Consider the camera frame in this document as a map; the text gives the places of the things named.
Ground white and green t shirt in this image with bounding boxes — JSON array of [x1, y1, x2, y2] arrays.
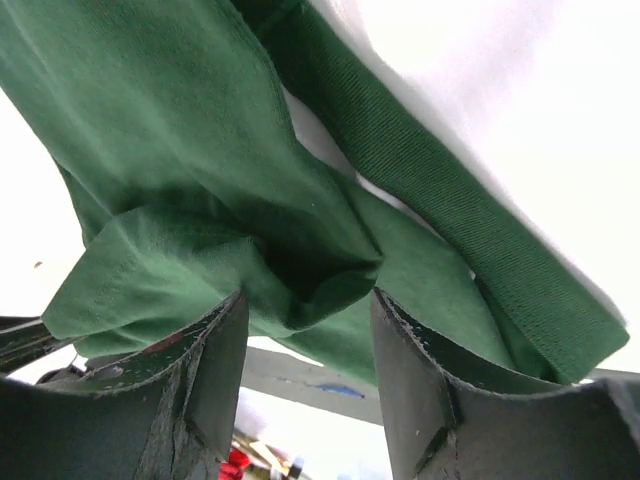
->
[[1, 1, 629, 384]]

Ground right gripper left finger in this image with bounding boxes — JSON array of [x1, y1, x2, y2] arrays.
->
[[1, 292, 248, 479]]

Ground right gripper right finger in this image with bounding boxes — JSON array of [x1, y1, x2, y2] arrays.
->
[[371, 290, 639, 479]]

